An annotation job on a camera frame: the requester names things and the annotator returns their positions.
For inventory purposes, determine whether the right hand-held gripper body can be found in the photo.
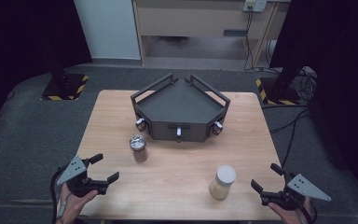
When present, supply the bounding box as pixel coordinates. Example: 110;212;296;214
260;173;333;212

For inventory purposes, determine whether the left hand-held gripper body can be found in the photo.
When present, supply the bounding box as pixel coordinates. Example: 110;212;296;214
55;154;110;199

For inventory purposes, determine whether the white-lidded jar of beige powder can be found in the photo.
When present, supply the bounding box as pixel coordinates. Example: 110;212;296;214
209;164;237;201

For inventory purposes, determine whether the dark grey corner rack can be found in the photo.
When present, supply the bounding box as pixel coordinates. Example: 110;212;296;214
130;73;231;144

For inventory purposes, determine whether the person's right hand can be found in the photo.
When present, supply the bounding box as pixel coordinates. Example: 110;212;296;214
267;196;313;224

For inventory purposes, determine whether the person's left hand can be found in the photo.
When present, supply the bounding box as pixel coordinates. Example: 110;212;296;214
56;182;100;224

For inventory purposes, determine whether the black stand with striped base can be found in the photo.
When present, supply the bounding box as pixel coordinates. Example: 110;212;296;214
255;59;302;106
40;46;90;101

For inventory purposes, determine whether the black curtain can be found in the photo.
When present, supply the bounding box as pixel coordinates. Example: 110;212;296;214
269;0;358;203
0;0;93;139

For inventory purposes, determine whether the white cabinet panel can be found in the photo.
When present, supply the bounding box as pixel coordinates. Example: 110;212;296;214
73;0;142;61

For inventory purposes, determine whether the light wooden desk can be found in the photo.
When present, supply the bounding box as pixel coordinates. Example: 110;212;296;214
132;0;291;67

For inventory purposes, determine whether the white power socket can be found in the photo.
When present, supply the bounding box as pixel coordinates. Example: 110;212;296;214
242;0;268;13

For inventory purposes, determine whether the right hand-held gripper cable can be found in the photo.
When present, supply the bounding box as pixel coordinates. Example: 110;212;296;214
301;203;319;224

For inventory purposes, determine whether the black floor cable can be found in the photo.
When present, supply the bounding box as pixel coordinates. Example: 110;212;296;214
269;106;311;135

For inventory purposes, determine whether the bundle of cables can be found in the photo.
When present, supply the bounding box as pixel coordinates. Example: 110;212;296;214
292;65;319;101

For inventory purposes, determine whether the black socket cable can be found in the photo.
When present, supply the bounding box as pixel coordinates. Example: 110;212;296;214
243;6;256;71

